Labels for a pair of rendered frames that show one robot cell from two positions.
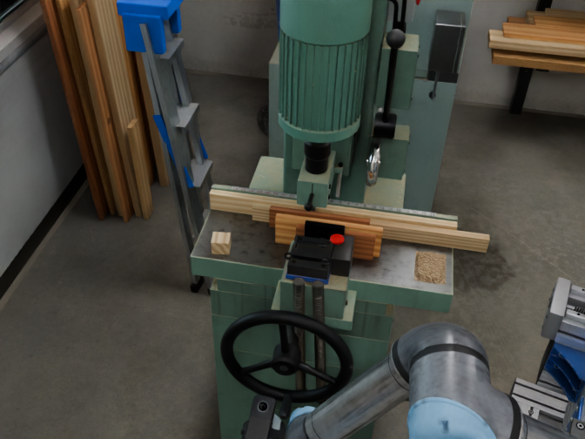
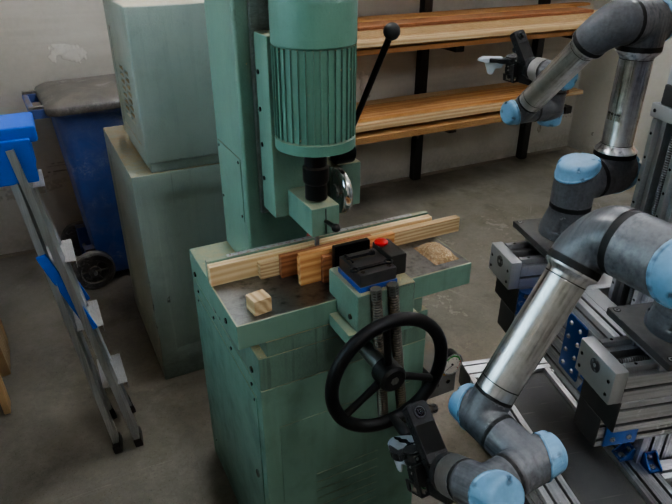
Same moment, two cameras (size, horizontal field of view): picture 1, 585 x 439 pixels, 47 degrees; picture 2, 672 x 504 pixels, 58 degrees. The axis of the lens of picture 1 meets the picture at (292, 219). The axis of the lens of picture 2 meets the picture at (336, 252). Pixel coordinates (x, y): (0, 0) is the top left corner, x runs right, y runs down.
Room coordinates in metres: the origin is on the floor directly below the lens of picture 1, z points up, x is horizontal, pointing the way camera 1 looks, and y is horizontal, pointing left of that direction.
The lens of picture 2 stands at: (0.19, 0.67, 1.62)
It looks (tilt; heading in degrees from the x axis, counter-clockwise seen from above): 28 degrees down; 324
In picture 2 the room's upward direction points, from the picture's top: straight up
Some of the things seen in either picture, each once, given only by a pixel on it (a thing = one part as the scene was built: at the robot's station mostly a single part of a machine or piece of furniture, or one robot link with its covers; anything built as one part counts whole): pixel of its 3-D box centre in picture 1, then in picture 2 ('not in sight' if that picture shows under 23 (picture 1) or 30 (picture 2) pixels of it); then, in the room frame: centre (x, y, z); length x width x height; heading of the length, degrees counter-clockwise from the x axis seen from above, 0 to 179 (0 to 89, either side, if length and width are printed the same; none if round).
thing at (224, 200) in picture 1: (330, 215); (328, 247); (1.27, -0.09, 0.93); 0.60 x 0.02 x 0.05; 81
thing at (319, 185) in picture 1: (317, 179); (313, 212); (1.27, -0.06, 1.03); 0.14 x 0.07 x 0.09; 171
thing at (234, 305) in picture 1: (317, 237); (298, 290); (1.37, -0.07, 0.76); 0.57 x 0.45 x 0.09; 171
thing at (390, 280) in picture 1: (321, 266); (352, 291); (1.14, -0.07, 0.87); 0.61 x 0.30 x 0.06; 81
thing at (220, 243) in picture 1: (221, 243); (258, 302); (1.16, 0.16, 0.92); 0.04 x 0.04 x 0.04; 89
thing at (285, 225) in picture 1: (327, 235); (347, 257); (1.18, -0.08, 0.94); 0.25 x 0.01 x 0.08; 81
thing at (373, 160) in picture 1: (373, 162); (338, 190); (1.36, -0.19, 1.02); 0.12 x 0.03 x 0.12; 171
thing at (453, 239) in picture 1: (367, 227); (365, 244); (1.23, -0.18, 0.92); 0.56 x 0.02 x 0.04; 81
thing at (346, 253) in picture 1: (320, 256); (374, 263); (1.05, -0.06, 0.99); 0.13 x 0.11 x 0.06; 81
